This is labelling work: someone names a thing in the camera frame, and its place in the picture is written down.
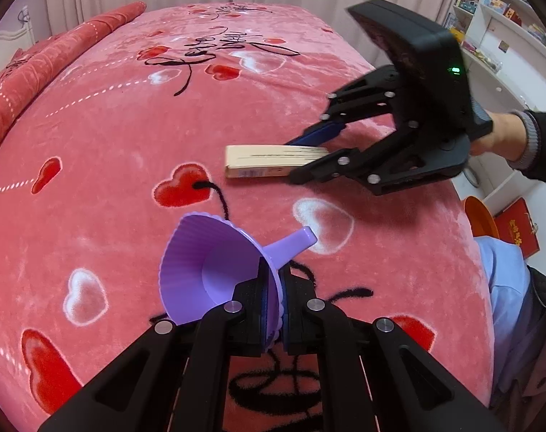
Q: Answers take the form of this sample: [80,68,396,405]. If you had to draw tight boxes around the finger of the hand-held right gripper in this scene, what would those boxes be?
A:
[286,121,421,185]
[284,66,398,147]

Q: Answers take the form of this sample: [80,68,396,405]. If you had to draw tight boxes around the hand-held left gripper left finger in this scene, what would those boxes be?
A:
[38,258,269,432]

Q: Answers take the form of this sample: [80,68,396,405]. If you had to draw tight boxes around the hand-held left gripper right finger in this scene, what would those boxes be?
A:
[282,272,510,432]

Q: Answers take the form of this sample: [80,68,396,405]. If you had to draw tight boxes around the purple silicone funnel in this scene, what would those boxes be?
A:
[158,213,319,352]

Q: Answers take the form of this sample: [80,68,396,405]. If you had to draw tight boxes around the person's right forearm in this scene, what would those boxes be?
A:
[507,109,546,184]

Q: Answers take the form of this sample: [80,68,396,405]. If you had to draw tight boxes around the person's right hand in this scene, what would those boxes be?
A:
[469,112,532,163]

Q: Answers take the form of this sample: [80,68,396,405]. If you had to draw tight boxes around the white curved desk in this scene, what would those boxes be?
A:
[453,47,546,217]

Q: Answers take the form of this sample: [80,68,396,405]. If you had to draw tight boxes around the white bookshelf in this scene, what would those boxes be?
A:
[439,0,546,77]

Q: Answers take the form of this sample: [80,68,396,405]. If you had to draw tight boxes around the orange bowl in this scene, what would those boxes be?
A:
[463,195,500,239]

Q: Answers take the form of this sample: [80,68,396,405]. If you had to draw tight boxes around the red box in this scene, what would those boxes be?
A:
[493,198,541,259]

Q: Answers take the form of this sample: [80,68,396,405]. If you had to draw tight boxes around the pink printed blanket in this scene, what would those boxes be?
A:
[0,2,496,432]

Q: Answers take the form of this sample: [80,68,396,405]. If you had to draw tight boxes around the blue cloth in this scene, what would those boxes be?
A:
[473,235,540,394]

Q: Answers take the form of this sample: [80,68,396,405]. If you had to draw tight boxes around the red quilt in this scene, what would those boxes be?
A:
[0,1,147,169]

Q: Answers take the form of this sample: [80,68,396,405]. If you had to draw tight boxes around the white bed headboard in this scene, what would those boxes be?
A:
[0,5,33,55]

